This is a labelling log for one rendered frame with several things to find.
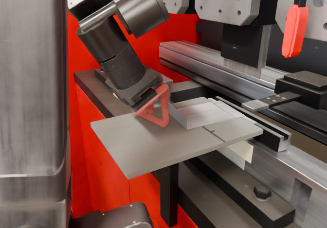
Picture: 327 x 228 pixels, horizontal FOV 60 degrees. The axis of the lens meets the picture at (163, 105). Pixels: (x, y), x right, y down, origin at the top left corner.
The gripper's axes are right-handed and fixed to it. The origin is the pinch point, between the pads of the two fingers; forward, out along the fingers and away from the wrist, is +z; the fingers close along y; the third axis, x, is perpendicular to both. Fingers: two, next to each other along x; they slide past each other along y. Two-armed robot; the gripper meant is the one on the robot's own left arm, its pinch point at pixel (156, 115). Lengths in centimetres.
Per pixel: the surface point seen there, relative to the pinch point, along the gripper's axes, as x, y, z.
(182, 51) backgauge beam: -34, 54, 23
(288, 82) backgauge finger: -30.8, 0.1, 17.7
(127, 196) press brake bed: 16.9, 25.9, 35.4
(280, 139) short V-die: -12.8, -13.9, 10.5
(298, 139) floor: -108, 86, 179
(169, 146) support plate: 2.4, -7.0, 1.2
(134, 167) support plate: 8.6, -9.4, -2.3
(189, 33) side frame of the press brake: -55, 83, 34
